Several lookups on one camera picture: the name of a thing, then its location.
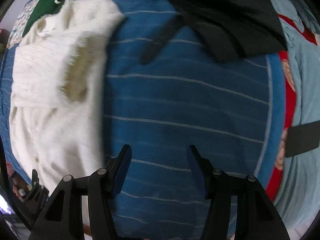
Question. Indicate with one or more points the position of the blue striped plaid bedspread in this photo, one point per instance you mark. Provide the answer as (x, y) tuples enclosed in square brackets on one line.
[(182, 97)]

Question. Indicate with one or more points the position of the teal blanket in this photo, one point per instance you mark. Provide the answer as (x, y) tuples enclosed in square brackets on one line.
[(297, 200)]

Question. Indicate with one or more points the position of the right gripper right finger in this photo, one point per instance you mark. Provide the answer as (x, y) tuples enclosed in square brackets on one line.
[(257, 217)]

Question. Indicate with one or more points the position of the red patterned bed sheet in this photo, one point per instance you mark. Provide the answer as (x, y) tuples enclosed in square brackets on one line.
[(290, 105)]

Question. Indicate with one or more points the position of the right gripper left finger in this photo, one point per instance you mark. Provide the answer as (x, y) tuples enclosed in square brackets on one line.
[(61, 217)]

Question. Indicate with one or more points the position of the black garment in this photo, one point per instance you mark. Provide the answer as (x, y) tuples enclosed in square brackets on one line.
[(228, 29)]

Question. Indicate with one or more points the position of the white fuzzy knit sweater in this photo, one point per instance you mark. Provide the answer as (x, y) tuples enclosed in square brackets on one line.
[(57, 91)]

